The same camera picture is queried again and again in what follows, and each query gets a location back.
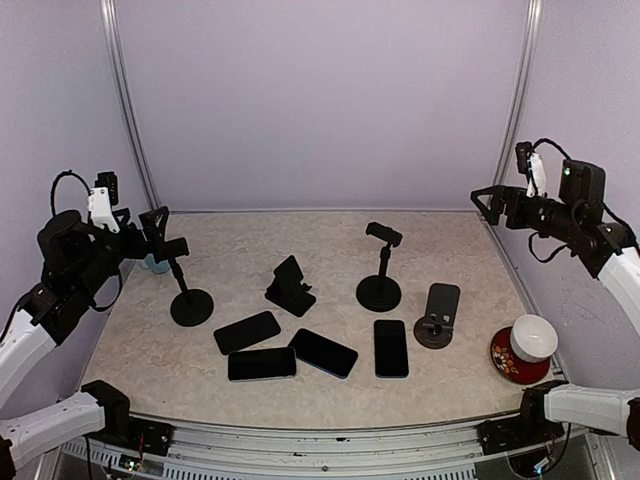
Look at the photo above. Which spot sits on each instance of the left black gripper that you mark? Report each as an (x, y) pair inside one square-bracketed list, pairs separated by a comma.
[(138, 248)]

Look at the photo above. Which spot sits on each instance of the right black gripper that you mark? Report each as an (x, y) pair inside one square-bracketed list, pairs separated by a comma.
[(501, 202)]

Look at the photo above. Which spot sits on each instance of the grey round-base phone stand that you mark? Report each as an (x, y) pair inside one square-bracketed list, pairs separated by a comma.
[(434, 330)]

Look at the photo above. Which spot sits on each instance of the black phone blue edge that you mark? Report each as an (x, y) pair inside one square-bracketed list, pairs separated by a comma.
[(390, 349), (323, 353)]

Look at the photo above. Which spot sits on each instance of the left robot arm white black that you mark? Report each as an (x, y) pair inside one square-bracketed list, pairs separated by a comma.
[(79, 258)]

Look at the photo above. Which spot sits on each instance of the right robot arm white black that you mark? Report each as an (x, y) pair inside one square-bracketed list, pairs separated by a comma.
[(609, 251)]

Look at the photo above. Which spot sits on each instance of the left black pole phone stand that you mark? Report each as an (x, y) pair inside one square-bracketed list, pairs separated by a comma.
[(191, 307)]

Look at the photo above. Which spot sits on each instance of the black pole phone stand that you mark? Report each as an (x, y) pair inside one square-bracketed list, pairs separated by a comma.
[(191, 307), (380, 293)]

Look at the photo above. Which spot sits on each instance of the black phone upper left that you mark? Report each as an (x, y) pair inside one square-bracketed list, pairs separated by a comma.
[(246, 332)]

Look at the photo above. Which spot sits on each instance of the black folding phone stand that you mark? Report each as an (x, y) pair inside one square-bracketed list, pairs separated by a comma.
[(288, 291)]

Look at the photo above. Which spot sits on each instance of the centre black pole phone stand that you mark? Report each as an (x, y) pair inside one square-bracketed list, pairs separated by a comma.
[(380, 293)]

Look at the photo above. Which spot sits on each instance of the black phone lower left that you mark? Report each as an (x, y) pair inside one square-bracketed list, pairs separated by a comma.
[(262, 364)]

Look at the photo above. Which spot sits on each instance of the light blue white cup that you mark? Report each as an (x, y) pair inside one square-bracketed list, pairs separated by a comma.
[(154, 266)]

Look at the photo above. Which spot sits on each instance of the white bowl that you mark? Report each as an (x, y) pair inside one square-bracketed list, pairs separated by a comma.
[(533, 339)]

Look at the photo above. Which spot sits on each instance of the red floral plate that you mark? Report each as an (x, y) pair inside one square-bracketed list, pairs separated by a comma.
[(513, 367)]

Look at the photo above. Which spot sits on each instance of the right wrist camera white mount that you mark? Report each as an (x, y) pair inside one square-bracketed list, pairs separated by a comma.
[(529, 163)]

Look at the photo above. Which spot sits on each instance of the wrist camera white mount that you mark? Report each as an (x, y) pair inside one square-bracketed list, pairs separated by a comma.
[(103, 196), (529, 163)]

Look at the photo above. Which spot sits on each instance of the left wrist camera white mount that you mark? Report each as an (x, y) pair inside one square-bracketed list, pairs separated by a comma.
[(103, 196)]

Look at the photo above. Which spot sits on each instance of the right aluminium frame post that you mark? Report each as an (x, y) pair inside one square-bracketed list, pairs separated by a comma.
[(522, 80)]

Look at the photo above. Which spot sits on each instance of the aluminium frame post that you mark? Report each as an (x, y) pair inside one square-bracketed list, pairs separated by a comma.
[(108, 10), (522, 80)]

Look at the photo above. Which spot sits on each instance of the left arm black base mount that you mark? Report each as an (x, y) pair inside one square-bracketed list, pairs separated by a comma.
[(149, 436)]

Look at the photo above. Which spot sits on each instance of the left aluminium frame post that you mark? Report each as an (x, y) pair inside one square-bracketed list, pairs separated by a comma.
[(108, 10)]

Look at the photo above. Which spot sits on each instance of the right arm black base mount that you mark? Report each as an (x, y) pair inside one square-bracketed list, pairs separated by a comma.
[(502, 435)]

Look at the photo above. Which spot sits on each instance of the front aluminium rail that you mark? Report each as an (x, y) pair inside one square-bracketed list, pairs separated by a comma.
[(450, 450)]

